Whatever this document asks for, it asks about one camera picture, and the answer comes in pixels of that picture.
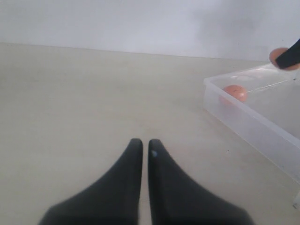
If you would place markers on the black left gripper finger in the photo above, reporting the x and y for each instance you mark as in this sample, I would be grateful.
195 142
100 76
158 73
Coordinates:
111 200
176 199
290 59

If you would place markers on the brown egg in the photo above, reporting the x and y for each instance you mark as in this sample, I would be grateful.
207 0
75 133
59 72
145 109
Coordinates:
236 91
276 53

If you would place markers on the clear plastic bin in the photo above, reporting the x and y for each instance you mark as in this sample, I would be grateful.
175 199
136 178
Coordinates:
269 120

